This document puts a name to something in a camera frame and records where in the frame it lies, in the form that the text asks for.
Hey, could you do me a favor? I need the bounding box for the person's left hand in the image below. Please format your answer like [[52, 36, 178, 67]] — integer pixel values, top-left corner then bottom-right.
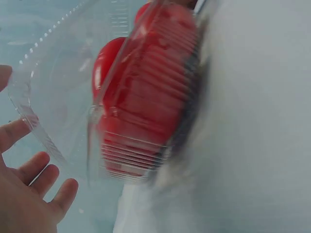
[[0, 65, 80, 233]]

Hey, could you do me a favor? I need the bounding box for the clear plastic clamshell container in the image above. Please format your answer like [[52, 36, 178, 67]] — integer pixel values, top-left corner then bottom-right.
[[6, 0, 214, 188]]

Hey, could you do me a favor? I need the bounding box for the red tomato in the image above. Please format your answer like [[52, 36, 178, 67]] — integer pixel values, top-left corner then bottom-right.
[[134, 1, 199, 56], [92, 38, 128, 104], [101, 70, 189, 177]]

